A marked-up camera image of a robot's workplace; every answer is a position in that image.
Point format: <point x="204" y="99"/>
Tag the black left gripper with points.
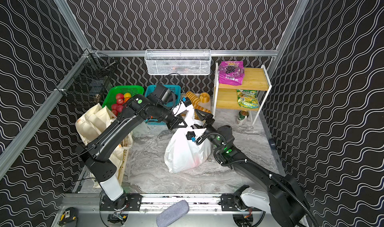
<point x="174" y="122"/>

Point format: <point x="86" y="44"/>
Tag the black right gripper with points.
<point x="205" y="120"/>

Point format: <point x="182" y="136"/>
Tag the white plastic bag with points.
<point x="183" y="152"/>

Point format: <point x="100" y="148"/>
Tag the cream canvas tote bag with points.
<point x="93" y="123"/>

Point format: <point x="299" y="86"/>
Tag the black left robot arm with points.
<point x="136" y="110"/>

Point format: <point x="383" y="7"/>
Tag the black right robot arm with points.
<point x="287" y="202"/>

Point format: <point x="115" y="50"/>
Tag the beige bread tray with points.
<point x="196" y="101"/>

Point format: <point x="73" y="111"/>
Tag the long striped bread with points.
<point x="197" y="107"/>

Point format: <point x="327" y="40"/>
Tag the pumpkin shaped bread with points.
<point x="204" y="97"/>

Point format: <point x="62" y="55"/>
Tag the white wooden two-tier shelf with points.
<point x="225" y="96"/>

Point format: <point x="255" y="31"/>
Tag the teal plastic basket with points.
<point x="170" y="104"/>

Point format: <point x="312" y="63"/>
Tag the green white can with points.
<point x="242" y="117"/>

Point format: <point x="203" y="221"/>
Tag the green yellow snack bag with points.
<point x="248" y="99"/>

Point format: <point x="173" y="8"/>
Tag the left purple snack bag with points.
<point x="231" y="73"/>

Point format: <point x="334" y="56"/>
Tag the green plastic basket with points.
<point x="118" y="96"/>

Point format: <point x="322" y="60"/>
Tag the grey cloth pad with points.
<point x="172" y="214"/>

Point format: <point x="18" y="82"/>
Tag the yellow black tape measure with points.
<point x="69" y="217"/>

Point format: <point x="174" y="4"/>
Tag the white wire wall basket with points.
<point x="182" y="62"/>

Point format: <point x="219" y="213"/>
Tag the black wire wall basket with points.
<point x="91" y="82"/>

